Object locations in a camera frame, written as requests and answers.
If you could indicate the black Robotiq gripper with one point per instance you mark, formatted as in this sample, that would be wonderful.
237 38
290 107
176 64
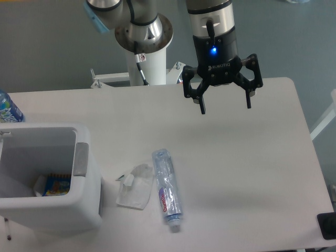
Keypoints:
218 59

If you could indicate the crushed clear plastic bottle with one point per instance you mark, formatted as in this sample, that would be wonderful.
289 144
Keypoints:
167 188

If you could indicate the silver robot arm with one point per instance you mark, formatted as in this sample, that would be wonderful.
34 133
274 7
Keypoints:
208 19

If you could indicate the white trash can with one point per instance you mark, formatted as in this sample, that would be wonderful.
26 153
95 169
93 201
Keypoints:
29 150

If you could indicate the black device at table edge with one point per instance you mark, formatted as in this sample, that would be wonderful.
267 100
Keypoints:
327 225

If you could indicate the colourful snack packet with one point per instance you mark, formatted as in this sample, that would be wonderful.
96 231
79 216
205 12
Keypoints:
57 184

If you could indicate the white paper in bin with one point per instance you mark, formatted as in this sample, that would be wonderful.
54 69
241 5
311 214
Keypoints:
39 186

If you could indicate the blue labelled water bottle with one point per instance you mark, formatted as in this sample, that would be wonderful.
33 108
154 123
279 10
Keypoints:
10 112

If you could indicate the white metal frame right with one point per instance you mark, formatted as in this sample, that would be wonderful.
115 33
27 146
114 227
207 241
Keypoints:
324 119

